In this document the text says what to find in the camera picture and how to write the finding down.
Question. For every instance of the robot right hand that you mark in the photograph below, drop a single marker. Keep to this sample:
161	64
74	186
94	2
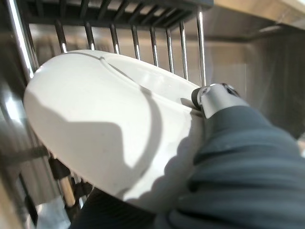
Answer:
238	167

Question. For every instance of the stainless steel sink basin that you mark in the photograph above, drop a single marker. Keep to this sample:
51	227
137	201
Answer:
262	71

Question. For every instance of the cream round ceramic plate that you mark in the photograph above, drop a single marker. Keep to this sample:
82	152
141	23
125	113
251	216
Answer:
95	100

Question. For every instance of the black dish drying rack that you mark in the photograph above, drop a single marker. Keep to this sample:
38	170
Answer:
114	12

